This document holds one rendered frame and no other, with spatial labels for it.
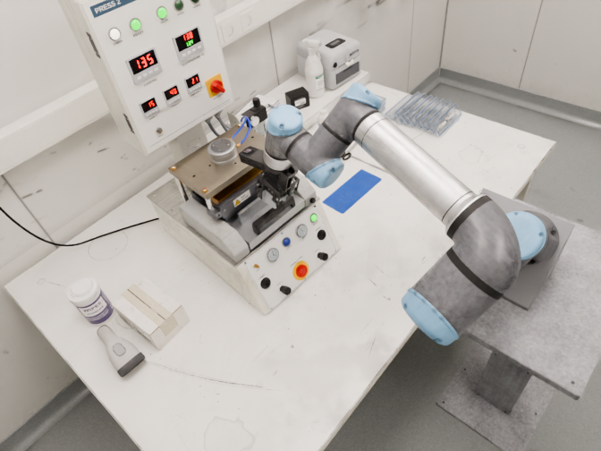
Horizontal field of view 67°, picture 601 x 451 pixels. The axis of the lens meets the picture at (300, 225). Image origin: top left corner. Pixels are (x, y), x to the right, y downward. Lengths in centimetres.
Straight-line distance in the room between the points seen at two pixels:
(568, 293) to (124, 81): 132
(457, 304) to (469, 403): 130
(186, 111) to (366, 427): 138
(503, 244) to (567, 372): 64
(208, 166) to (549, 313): 103
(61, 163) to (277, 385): 103
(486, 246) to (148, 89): 91
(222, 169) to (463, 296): 76
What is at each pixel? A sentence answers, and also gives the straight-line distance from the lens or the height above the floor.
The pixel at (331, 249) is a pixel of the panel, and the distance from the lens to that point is 147.
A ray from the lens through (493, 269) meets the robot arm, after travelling 79.
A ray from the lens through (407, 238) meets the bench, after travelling 154.
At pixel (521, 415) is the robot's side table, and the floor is 1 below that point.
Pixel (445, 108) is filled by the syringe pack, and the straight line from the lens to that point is 203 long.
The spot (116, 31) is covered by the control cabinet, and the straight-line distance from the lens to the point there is 121.
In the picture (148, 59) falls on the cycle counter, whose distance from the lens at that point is 127.
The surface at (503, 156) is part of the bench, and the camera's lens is 190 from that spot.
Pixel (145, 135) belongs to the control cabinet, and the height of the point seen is 121.
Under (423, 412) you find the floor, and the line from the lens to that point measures 205.
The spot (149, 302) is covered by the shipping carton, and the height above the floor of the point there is 84.
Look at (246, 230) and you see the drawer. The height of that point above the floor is 97.
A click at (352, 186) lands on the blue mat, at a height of 75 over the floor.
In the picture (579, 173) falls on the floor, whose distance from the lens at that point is 313.
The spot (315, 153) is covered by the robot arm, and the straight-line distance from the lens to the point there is 95.
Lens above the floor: 190
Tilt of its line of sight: 47 degrees down
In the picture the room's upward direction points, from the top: 9 degrees counter-clockwise
